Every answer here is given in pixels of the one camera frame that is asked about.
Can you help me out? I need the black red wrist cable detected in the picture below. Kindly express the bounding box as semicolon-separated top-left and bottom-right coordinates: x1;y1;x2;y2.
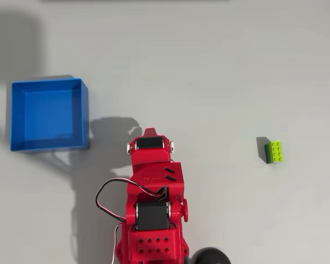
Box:
95;178;168;222

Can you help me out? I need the green lego brick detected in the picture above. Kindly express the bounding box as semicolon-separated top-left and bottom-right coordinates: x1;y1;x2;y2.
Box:
264;140;284;164

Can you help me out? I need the white cable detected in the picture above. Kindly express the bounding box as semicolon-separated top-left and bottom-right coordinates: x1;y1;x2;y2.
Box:
112;224;123;264

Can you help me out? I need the blue plastic bin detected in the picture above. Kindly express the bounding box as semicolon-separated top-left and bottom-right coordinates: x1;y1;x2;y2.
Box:
10;78;90;153

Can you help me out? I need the black round knob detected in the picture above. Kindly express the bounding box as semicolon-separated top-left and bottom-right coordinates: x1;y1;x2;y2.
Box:
191;246;233;264

